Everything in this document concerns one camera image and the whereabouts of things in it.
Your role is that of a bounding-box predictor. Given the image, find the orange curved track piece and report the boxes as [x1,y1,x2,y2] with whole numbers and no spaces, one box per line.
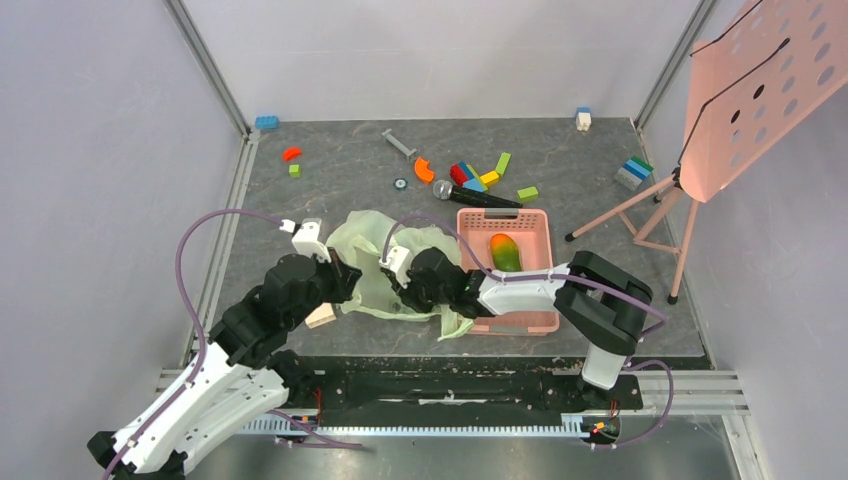
[413,157,435,184]

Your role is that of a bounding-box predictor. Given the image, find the white large brick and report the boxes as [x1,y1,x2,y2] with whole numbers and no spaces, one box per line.
[304,303,336,329]

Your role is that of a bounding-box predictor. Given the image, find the long green block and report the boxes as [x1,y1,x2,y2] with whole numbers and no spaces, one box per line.
[495,152,512,177]

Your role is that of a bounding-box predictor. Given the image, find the blue brick at wall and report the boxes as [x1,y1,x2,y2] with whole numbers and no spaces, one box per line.
[254,115,280,131]

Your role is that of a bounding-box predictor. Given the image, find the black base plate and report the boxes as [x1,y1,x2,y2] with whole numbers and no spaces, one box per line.
[285,356,644,412]

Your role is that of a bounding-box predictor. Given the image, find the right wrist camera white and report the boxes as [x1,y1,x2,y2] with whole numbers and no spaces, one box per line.
[379,246,413,275]

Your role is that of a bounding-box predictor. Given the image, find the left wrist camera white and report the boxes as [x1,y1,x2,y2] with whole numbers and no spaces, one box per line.
[278,218,330,263]

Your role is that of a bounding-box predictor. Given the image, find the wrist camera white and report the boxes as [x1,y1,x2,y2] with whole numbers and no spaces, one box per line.
[278,218,330,263]
[379,246,413,275]

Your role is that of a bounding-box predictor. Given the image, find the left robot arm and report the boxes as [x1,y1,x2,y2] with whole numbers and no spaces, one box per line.
[87,254,362,479]

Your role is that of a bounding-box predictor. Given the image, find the pink music stand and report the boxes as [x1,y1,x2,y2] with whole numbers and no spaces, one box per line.
[565,0,847,304]

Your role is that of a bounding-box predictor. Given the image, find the pink plastic basket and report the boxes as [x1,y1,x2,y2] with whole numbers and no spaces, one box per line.
[456,208,560,336]

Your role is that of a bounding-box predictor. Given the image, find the green avocado plastic bag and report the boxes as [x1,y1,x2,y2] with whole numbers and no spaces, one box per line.
[324,210,476,343]

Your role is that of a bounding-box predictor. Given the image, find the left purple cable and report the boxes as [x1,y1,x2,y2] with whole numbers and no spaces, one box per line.
[99,209,366,480]

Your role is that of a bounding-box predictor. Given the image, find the short green block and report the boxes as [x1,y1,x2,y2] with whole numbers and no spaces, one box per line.
[516,186,539,203]

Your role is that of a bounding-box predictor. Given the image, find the fake mango green orange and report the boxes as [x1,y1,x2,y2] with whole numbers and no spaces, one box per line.
[489,233,523,272]

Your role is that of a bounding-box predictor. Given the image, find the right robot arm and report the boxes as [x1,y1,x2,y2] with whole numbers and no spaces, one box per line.
[380,247,659,408]

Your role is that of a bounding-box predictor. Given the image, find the grey blue green brick stack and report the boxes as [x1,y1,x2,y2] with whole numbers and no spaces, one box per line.
[614,156,654,191]

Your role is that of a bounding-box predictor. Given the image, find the black microphone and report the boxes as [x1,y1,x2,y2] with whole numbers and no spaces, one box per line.
[432,180,524,209]

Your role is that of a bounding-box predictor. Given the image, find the red arch block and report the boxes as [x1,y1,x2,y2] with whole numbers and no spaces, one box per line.
[281,147,302,162]

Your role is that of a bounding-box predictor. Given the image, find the yellow small block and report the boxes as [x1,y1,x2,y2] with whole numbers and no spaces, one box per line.
[480,170,501,189]

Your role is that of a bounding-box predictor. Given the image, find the white blue small brick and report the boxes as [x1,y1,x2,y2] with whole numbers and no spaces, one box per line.
[575,107,592,132]

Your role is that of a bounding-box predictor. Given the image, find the red blue brick stack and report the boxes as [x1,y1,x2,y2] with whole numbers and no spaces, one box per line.
[449,162,487,193]

